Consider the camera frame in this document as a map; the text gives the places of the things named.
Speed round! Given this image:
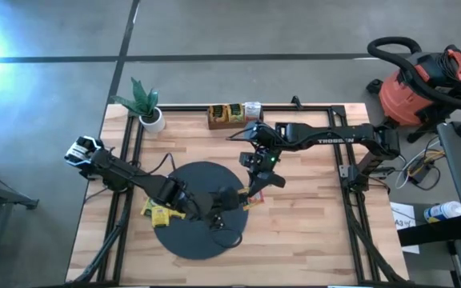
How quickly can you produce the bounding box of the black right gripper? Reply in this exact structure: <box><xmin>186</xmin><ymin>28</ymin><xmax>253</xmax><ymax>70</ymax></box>
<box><xmin>238</xmin><ymin>150</ymin><xmax>287</xmax><ymax>198</ymax></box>

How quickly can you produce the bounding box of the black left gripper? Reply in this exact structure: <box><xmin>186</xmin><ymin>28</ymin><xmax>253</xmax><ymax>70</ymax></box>
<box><xmin>184</xmin><ymin>186</ymin><xmax>242</xmax><ymax>232</ymax></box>

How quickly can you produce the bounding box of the round dark woven placemat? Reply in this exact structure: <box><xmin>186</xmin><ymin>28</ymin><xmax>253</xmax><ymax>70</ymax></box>
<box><xmin>153</xmin><ymin>161</ymin><xmax>250</xmax><ymax>260</ymax></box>

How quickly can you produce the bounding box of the brown wooden organizer box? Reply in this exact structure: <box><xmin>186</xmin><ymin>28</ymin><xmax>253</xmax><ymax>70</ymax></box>
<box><xmin>207</xmin><ymin>102</ymin><xmax>264</xmax><ymax>130</ymax></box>

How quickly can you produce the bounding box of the orange white tea packet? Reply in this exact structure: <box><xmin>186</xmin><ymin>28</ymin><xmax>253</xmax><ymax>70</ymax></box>
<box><xmin>244</xmin><ymin>101</ymin><xmax>263</xmax><ymax>121</ymax></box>

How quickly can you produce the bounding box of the dark green tea packet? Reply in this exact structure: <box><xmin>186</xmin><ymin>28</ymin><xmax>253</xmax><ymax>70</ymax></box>
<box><xmin>226</xmin><ymin>103</ymin><xmax>245</xmax><ymax>123</ymax></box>

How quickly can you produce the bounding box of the green plant in white pot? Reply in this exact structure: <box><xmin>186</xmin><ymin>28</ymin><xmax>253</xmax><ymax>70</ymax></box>
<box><xmin>110</xmin><ymin>76</ymin><xmax>166</xmax><ymax>135</ymax></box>

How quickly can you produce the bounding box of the white paper sheet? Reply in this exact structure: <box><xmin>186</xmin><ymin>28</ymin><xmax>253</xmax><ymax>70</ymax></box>
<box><xmin>390</xmin><ymin>202</ymin><xmax>420</xmax><ymax>255</ymax></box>

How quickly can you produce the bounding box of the black power adapter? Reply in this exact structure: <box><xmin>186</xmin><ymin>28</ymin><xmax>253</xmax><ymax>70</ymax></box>
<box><xmin>408</xmin><ymin>163</ymin><xmax>434</xmax><ymax>183</ymax></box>

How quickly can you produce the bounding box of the orange shop vacuum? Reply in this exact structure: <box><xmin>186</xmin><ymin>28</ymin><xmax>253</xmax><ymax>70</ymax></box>
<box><xmin>365</xmin><ymin>43</ymin><xmax>461</xmax><ymax>143</ymax></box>

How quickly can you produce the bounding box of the white blue spray can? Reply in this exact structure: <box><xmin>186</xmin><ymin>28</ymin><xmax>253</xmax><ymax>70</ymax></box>
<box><xmin>423</xmin><ymin>201</ymin><xmax>461</xmax><ymax>223</ymax></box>

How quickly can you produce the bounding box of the red shop vacuum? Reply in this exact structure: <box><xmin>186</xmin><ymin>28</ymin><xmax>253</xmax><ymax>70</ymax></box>
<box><xmin>366</xmin><ymin>35</ymin><xmax>461</xmax><ymax>137</ymax></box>

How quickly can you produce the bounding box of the white floor cable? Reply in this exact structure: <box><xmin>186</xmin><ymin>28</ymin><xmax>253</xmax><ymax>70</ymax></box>
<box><xmin>378</xmin><ymin>147</ymin><xmax>443</xmax><ymax>190</ymax></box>

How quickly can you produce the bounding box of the yellow floor cable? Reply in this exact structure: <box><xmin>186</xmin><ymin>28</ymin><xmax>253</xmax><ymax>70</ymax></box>
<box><xmin>408</xmin><ymin>150</ymin><xmax>444</xmax><ymax>177</ymax></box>

